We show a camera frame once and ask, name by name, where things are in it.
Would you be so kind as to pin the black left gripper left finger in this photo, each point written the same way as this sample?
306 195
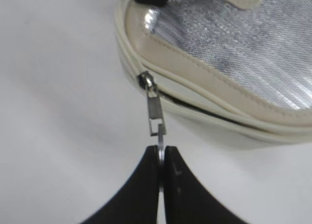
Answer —
137 201

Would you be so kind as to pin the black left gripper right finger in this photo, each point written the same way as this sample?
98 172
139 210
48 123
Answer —
186 200

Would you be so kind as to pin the silver metal zipper pull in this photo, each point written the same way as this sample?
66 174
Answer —
156 121

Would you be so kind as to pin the cream bag with silver panel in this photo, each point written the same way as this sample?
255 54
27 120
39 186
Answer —
245 65

